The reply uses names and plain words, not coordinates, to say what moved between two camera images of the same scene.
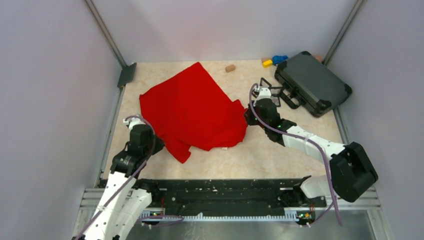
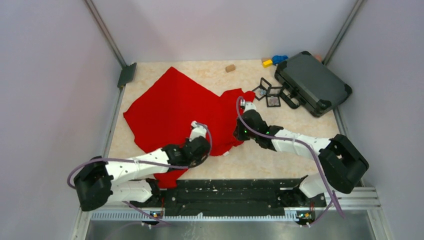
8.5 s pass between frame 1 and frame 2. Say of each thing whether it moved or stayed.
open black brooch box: stayed
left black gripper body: moved
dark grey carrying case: stayed
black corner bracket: stayed
